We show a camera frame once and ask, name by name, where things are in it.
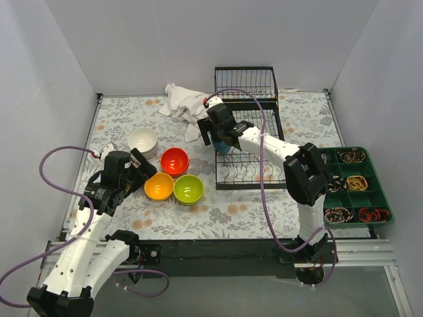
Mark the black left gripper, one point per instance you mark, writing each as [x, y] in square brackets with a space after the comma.
[143, 164]

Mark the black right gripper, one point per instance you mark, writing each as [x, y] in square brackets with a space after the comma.
[205, 129]

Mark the white ceramic bowl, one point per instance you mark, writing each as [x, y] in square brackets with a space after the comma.
[151, 153]
[143, 139]

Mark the yellow orange bowl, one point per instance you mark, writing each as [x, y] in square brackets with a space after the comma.
[159, 187]

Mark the blue bowl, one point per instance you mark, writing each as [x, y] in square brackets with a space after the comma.
[221, 147]

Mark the lime green bowl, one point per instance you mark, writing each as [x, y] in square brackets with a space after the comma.
[188, 201]
[188, 186]

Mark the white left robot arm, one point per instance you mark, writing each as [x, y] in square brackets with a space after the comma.
[72, 285]

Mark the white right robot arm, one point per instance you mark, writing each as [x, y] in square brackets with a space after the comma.
[306, 174]

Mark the crumpled white cloth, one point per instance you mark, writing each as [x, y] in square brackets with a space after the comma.
[183, 104]

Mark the floral table mat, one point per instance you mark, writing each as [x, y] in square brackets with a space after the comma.
[305, 117]

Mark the green compartment tray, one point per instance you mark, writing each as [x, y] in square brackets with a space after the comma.
[355, 197]

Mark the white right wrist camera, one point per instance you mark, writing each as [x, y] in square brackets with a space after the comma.
[213, 101]

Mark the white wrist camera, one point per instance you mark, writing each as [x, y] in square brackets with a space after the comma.
[213, 101]
[107, 149]

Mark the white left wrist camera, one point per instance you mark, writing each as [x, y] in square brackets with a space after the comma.
[107, 149]

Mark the black wire dish rack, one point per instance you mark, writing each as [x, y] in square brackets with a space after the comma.
[239, 170]

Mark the black wire basket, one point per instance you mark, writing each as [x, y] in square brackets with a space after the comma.
[259, 81]

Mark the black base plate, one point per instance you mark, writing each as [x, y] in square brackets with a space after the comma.
[229, 258]

